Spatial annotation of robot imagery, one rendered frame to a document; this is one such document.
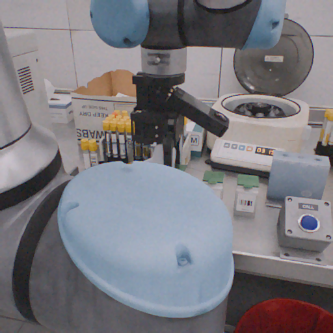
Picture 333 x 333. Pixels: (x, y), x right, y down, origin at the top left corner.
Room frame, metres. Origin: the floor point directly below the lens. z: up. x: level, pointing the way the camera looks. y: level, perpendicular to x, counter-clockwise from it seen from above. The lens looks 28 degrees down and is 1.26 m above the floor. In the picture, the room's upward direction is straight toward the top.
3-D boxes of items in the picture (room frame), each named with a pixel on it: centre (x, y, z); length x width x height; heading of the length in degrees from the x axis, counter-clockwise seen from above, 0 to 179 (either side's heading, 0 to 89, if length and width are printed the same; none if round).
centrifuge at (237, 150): (0.81, -0.24, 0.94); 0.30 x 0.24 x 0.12; 158
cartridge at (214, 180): (0.55, -0.09, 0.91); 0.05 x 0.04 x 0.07; 167
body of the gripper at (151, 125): (0.56, 0.01, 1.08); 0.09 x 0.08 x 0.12; 75
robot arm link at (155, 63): (0.56, 0.01, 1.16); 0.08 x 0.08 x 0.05
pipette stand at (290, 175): (0.56, -0.26, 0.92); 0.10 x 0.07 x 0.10; 72
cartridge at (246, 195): (0.53, -0.15, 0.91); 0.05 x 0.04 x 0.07; 167
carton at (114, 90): (0.95, 0.10, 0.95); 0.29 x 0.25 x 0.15; 167
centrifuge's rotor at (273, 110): (0.83, -0.24, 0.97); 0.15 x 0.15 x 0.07
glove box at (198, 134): (0.89, -0.07, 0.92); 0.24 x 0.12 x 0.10; 167
